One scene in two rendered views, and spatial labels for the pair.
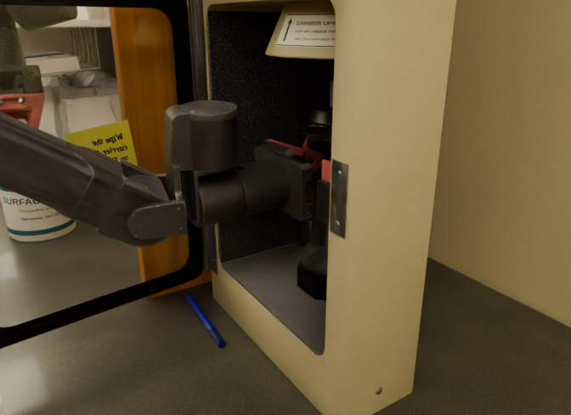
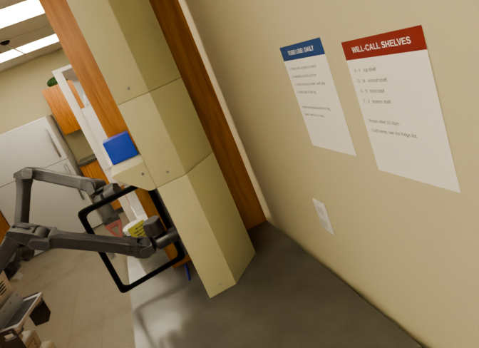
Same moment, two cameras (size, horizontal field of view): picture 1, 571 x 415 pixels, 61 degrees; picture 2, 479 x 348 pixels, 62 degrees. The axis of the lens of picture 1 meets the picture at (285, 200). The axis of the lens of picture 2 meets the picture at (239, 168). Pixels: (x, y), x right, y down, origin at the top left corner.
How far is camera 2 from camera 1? 113 cm
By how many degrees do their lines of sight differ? 20
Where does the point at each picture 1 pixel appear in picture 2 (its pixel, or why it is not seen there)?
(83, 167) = (126, 244)
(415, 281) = (217, 252)
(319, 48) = not seen: hidden behind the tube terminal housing
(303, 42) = not seen: hidden behind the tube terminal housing
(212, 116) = (151, 223)
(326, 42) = not seen: hidden behind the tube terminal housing
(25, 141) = (112, 242)
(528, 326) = (290, 254)
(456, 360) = (256, 271)
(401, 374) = (227, 279)
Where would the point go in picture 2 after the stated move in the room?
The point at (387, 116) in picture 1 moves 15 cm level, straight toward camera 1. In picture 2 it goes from (183, 217) to (159, 242)
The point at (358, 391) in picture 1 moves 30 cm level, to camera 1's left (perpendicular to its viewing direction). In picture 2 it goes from (212, 285) to (145, 298)
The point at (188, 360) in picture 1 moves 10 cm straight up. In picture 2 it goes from (179, 286) to (169, 266)
